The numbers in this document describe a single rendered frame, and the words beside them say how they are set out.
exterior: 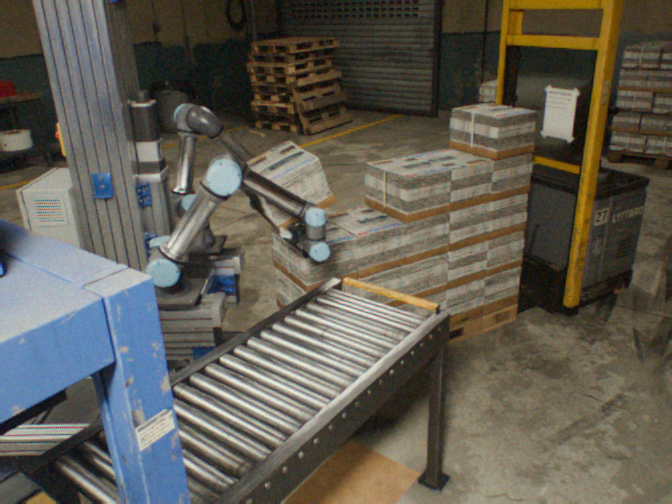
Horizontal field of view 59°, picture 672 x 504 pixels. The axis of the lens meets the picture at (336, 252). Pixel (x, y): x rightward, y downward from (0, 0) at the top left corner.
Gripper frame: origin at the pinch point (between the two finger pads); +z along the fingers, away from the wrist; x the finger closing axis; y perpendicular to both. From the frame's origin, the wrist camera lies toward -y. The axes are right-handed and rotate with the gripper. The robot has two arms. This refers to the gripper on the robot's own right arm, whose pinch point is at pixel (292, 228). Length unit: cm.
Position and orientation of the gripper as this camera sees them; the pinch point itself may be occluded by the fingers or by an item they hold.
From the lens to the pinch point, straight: 256.3
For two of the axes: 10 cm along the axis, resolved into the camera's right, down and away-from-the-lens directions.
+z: -4.0, -3.5, 8.4
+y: -3.5, -7.9, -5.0
